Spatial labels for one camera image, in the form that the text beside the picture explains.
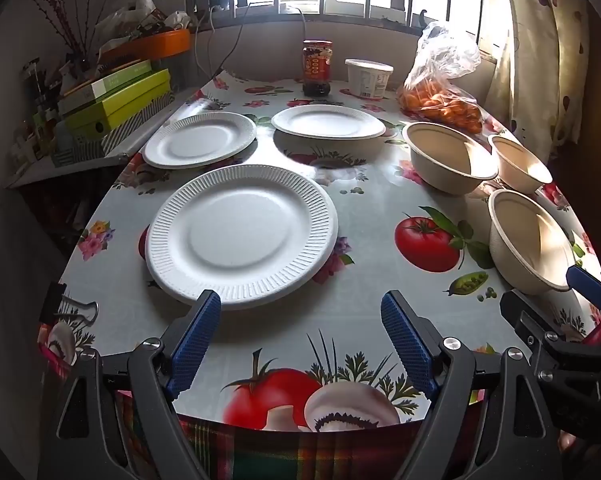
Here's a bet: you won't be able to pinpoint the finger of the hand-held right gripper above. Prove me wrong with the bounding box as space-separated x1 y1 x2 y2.
567 266 601 311
501 291 549 346

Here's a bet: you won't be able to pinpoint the black binder clip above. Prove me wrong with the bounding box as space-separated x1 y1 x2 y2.
40 282 100 328

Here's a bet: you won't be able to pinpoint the white cable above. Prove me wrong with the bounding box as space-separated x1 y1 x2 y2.
278 4 307 38

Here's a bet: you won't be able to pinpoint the plaid cloth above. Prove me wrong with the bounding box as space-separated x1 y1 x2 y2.
115 390 486 480

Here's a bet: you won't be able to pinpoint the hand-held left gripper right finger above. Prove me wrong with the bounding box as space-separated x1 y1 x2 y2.
381 289 564 480

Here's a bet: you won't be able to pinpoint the dark cable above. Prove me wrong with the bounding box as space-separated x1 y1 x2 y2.
218 2 254 71

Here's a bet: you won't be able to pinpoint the spotted curtain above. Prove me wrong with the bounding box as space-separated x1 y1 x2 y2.
491 0 589 161

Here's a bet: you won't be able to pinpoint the dried twigs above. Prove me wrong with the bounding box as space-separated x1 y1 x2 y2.
23 0 101 61

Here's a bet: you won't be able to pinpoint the pale green flat box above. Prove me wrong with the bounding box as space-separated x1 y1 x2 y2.
58 60 154 111

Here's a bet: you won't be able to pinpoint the white foam plate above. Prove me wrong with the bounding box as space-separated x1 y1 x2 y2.
144 164 339 307
143 111 258 169
271 104 387 139

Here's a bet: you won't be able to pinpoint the striped box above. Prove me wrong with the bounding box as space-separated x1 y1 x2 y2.
50 92 176 168

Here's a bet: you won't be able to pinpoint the clear bag of oranges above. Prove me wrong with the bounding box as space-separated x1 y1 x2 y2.
398 21 483 135

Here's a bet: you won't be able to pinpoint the white plastic bag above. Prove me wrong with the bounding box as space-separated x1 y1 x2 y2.
95 0 156 41

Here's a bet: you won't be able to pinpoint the red label sauce jar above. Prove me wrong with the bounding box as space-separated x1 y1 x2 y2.
302 40 333 98

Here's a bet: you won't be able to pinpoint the lime green box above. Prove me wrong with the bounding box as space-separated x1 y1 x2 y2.
63 69 174 141

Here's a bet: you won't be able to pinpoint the white plastic tub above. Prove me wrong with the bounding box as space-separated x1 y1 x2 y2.
345 59 394 100

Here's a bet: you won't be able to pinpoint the white side table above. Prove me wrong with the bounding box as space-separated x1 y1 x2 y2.
5 85 216 188

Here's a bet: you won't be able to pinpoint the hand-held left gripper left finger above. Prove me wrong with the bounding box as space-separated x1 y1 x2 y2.
38 289 222 480

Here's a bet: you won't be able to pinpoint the beige paper bowl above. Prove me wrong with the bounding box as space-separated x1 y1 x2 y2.
488 134 553 195
402 122 500 196
488 189 577 296

